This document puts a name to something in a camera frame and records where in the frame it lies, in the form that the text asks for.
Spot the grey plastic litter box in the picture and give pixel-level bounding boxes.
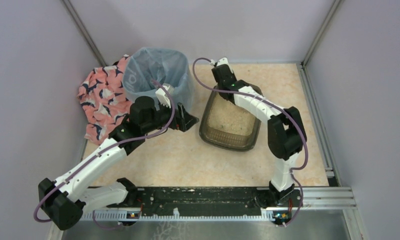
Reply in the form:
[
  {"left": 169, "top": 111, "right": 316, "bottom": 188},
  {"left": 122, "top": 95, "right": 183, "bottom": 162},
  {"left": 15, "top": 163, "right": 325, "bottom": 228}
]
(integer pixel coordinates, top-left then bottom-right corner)
[{"left": 199, "top": 91, "right": 262, "bottom": 152}]

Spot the blue plastic trash bag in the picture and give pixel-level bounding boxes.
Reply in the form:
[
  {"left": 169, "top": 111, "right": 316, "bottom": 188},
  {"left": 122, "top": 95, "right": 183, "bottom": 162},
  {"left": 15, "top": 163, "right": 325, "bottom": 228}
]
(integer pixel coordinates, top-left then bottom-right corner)
[{"left": 122, "top": 47, "right": 195, "bottom": 112}]

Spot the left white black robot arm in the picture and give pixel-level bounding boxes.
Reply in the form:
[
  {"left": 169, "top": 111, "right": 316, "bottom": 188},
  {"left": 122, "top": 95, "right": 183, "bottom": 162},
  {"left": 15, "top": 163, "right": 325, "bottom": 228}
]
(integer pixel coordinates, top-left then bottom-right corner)
[{"left": 38, "top": 96, "right": 199, "bottom": 231}]

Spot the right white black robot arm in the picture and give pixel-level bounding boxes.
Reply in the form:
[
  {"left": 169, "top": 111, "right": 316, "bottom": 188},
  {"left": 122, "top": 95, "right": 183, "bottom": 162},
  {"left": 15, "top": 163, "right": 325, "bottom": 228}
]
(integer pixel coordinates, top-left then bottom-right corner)
[{"left": 211, "top": 63, "right": 309, "bottom": 203}]

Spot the pink patterned cloth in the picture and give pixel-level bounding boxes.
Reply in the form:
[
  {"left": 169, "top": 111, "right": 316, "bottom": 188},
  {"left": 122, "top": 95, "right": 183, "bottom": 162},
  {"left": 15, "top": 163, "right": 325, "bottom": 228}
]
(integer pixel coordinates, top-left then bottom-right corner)
[{"left": 77, "top": 54, "right": 132, "bottom": 145}]

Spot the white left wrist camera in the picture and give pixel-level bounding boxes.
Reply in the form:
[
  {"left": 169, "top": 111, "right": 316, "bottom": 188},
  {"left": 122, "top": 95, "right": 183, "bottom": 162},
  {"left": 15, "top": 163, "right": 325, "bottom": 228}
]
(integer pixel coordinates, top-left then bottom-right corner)
[{"left": 155, "top": 83, "right": 175, "bottom": 109}]

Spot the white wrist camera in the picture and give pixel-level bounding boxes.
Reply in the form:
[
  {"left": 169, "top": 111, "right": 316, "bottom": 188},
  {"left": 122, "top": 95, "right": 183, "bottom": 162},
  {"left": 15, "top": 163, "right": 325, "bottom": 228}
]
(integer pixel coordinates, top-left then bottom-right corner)
[
  {"left": 209, "top": 57, "right": 230, "bottom": 67},
  {"left": 155, "top": 83, "right": 175, "bottom": 109}
]

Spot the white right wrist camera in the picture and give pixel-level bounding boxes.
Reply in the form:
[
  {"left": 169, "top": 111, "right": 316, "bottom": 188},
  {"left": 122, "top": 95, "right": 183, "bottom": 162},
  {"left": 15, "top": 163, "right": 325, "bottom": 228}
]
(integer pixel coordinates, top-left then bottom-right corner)
[{"left": 209, "top": 57, "right": 230, "bottom": 67}]

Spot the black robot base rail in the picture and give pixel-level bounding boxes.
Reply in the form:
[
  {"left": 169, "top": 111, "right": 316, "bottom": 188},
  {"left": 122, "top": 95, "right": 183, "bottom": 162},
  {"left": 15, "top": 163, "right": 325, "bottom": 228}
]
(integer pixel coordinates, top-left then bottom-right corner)
[{"left": 109, "top": 187, "right": 301, "bottom": 222}]

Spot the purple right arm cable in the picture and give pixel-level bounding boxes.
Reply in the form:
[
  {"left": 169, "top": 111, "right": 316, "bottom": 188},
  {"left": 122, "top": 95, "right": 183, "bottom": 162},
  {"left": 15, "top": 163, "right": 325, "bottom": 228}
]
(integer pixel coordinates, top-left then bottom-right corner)
[{"left": 191, "top": 57, "right": 309, "bottom": 213}]

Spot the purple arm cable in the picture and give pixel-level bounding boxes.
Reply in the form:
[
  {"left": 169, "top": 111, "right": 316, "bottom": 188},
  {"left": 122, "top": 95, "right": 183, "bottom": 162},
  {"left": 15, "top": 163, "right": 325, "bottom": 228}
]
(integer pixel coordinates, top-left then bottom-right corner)
[
  {"left": 191, "top": 57, "right": 309, "bottom": 213},
  {"left": 33, "top": 78, "right": 176, "bottom": 223}
]

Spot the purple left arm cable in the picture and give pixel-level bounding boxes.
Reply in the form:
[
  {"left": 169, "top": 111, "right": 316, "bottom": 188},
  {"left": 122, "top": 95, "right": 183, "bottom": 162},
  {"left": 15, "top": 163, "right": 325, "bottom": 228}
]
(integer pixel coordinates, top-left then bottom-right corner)
[{"left": 33, "top": 78, "right": 176, "bottom": 223}]

